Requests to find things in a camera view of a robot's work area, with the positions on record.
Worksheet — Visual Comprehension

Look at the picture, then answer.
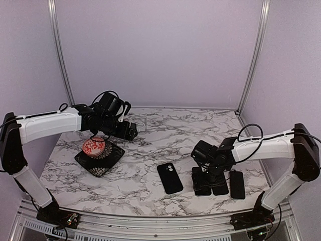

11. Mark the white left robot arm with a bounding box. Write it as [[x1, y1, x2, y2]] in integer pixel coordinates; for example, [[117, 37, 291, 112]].
[[1, 102, 138, 223]]

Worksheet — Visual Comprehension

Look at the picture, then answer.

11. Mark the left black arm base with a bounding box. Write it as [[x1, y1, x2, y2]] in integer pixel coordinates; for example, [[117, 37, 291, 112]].
[[36, 201, 80, 229]]

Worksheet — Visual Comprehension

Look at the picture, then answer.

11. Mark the black smartphone dark screen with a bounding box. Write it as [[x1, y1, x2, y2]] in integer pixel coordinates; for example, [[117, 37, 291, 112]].
[[192, 167, 212, 196]]

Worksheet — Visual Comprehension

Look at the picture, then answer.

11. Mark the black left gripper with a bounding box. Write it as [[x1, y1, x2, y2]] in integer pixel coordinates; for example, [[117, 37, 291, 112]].
[[99, 115, 137, 141]]

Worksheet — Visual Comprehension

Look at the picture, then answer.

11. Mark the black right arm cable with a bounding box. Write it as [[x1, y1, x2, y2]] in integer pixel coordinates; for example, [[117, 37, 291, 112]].
[[233, 124, 321, 161]]

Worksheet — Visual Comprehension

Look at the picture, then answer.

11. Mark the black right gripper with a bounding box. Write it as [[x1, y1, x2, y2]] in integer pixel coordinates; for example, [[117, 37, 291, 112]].
[[192, 160, 227, 191]]

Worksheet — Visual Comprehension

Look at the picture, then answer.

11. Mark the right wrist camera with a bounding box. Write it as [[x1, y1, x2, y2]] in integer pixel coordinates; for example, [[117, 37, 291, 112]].
[[191, 140, 218, 164]]

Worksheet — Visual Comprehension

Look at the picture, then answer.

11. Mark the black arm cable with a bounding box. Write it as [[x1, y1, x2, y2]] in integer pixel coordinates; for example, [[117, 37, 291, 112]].
[[233, 124, 321, 161], [89, 89, 120, 111]]

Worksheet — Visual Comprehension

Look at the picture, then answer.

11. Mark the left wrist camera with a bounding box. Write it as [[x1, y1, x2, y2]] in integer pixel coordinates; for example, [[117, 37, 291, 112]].
[[93, 90, 131, 119]]

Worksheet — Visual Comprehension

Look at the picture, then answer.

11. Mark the rightmost black smartphone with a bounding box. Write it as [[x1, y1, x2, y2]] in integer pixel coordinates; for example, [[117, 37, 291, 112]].
[[229, 171, 246, 199]]

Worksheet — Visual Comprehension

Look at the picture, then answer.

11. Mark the red white patterned bowl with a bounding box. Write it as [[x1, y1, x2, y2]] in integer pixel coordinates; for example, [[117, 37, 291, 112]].
[[82, 137, 106, 157]]

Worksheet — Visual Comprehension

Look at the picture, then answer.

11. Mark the aluminium frame post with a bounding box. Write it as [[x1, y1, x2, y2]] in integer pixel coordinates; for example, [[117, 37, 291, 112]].
[[236, 0, 271, 115], [48, 0, 75, 105]]

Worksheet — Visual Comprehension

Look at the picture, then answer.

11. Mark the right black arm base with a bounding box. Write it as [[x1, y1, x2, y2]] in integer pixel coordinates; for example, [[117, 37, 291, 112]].
[[230, 201, 275, 230]]

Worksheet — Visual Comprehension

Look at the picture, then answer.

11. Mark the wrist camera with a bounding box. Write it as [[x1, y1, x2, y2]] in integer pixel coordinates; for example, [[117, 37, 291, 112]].
[[191, 140, 218, 164], [93, 90, 131, 119]]

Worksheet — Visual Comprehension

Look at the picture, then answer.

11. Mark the left aluminium frame post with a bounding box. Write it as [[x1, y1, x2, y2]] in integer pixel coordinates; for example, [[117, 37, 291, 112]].
[[48, 0, 75, 105]]

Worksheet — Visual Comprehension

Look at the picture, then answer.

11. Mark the right aluminium frame post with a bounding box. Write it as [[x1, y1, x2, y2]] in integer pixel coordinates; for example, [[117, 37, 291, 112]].
[[236, 0, 271, 115]]

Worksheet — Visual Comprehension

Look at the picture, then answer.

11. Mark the black square patterned plate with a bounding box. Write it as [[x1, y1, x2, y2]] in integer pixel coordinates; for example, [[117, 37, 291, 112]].
[[74, 141, 125, 177]]

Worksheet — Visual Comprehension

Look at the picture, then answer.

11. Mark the black phone case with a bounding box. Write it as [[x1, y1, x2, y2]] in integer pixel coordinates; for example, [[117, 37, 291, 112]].
[[157, 163, 183, 195]]

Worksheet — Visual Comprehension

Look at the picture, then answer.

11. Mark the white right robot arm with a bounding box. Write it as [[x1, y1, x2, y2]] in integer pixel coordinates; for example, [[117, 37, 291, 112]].
[[191, 123, 320, 225]]

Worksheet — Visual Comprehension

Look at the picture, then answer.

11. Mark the front aluminium rail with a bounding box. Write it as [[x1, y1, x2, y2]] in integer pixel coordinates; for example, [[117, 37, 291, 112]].
[[9, 200, 302, 240]]

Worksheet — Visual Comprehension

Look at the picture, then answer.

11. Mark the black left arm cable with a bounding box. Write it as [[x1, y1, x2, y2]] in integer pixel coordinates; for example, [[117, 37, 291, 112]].
[[89, 89, 120, 111]]

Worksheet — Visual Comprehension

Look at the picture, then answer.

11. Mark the middle black smartphone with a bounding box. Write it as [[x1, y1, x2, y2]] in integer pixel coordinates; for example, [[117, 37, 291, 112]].
[[212, 173, 229, 196]]

